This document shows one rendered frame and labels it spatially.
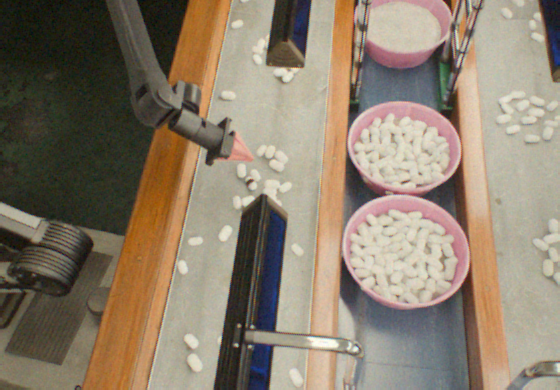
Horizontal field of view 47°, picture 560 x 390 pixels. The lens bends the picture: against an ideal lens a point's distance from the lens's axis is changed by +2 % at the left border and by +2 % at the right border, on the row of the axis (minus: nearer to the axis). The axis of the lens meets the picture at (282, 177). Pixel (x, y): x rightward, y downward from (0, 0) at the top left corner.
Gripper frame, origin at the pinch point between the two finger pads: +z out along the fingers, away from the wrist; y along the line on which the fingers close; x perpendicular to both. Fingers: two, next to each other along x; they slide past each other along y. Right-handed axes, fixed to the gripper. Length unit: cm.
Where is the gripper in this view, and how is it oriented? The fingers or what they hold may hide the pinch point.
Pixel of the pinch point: (249, 158)
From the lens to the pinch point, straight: 141.6
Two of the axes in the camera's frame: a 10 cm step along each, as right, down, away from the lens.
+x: -6.2, 3.9, 6.8
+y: 1.0, -8.2, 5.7
